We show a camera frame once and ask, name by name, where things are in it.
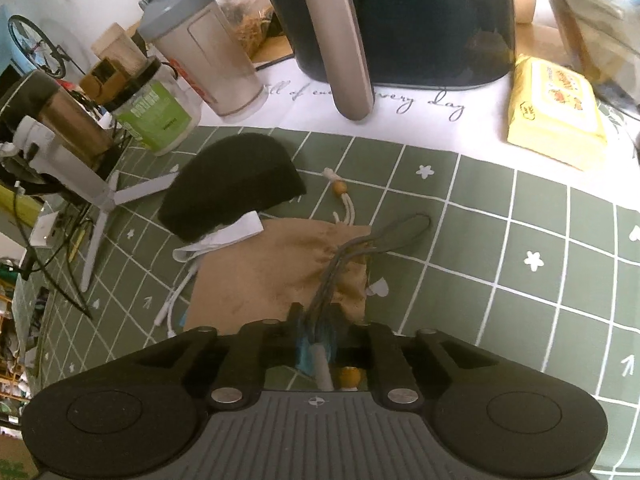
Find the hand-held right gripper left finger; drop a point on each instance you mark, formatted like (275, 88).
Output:
(301, 347)

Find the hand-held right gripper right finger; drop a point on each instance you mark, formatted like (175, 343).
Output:
(331, 340)

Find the black half-round sponge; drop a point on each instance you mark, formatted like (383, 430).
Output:
(230, 185)

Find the green checked tablecloth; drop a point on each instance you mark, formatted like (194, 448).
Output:
(550, 285)

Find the white gimbal tripod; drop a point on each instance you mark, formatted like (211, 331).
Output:
(95, 185)

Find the green label jar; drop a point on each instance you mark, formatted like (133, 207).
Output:
(155, 110)

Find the grey lid shaker bottle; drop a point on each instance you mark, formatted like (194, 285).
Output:
(215, 55)

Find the yellow wipes pack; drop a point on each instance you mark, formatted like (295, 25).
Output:
(555, 110)

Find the dark blue air fryer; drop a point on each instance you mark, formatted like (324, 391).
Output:
(425, 20)

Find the black electric kettle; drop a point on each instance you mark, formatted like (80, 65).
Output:
(60, 110)

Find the clear container with packets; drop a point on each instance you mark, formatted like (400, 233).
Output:
(595, 25)

